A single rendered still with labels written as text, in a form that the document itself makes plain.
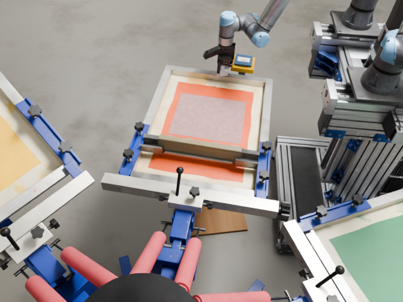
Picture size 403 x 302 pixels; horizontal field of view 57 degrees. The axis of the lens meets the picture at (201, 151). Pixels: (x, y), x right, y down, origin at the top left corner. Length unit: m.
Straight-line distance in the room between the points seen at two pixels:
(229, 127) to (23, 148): 0.90
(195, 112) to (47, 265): 0.98
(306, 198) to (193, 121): 1.07
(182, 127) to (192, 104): 0.17
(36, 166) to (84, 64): 2.56
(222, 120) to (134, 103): 1.66
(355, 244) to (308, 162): 1.29
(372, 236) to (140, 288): 0.96
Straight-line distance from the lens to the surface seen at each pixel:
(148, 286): 0.95
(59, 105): 3.48
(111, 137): 3.09
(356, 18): 2.05
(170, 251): 1.28
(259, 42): 1.77
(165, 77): 2.00
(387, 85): 1.66
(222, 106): 1.88
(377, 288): 1.49
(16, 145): 1.46
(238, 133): 1.75
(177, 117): 1.81
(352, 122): 1.76
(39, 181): 1.39
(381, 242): 1.58
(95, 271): 1.10
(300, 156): 2.76
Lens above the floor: 2.20
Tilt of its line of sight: 48 degrees down
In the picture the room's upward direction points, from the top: 3 degrees clockwise
